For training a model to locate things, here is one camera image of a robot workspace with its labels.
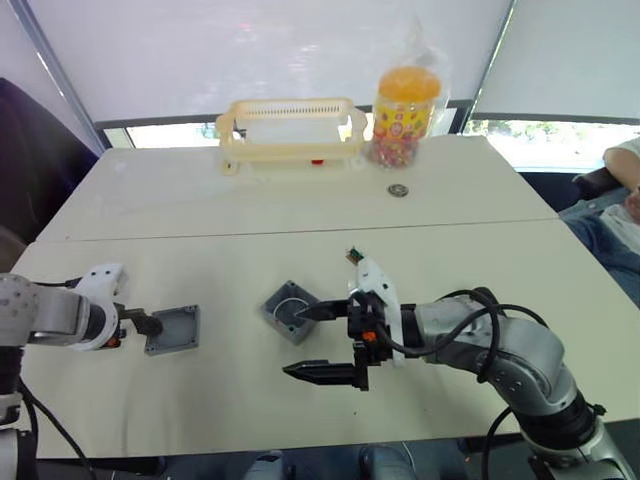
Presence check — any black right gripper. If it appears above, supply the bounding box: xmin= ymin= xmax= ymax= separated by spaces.
xmin=281 ymin=289 xmax=397 ymax=393

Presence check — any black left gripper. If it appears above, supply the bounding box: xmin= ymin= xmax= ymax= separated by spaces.
xmin=102 ymin=301 xmax=164 ymax=348

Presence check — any grey metal junction box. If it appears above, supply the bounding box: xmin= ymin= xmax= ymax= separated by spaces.
xmin=260 ymin=280 xmax=322 ymax=347

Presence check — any grey metal box lid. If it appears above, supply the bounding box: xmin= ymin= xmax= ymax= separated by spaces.
xmin=144 ymin=304 xmax=202 ymax=358

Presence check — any candy jar with orange lid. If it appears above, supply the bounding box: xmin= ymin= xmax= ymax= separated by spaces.
xmin=368 ymin=65 xmax=442 ymax=172

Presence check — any cream plastic basket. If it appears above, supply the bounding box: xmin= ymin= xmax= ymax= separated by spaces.
xmin=215 ymin=97 xmax=369 ymax=177

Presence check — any seated person in jeans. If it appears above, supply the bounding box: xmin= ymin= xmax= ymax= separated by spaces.
xmin=556 ymin=136 xmax=640 ymax=297

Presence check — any black chair armrest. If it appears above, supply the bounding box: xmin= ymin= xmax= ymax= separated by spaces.
xmin=571 ymin=168 xmax=617 ymax=202

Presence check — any clear plastic bag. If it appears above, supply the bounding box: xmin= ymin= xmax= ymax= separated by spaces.
xmin=366 ymin=13 xmax=452 ymax=172

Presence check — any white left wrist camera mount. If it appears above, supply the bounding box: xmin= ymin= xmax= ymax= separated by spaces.
xmin=73 ymin=262 xmax=127 ymax=352

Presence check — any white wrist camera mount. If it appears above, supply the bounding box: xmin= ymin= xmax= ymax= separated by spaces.
xmin=73 ymin=262 xmax=127 ymax=352
xmin=348 ymin=256 xmax=417 ymax=370

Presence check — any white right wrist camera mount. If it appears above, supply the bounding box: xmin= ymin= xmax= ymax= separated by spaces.
xmin=348 ymin=256 xmax=417 ymax=370

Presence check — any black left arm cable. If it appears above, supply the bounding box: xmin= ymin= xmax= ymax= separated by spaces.
xmin=17 ymin=377 xmax=97 ymax=480

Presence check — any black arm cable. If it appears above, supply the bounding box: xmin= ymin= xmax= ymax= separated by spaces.
xmin=17 ymin=377 xmax=97 ymax=480
xmin=372 ymin=286 xmax=551 ymax=384

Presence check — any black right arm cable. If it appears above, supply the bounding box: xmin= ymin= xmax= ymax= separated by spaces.
xmin=372 ymin=286 xmax=551 ymax=384

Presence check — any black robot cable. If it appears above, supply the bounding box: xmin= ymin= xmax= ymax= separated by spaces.
xmin=481 ymin=406 xmax=517 ymax=480

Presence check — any grey window frame post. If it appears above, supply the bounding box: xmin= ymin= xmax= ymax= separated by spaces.
xmin=18 ymin=0 xmax=109 ymax=152
xmin=461 ymin=0 xmax=517 ymax=132

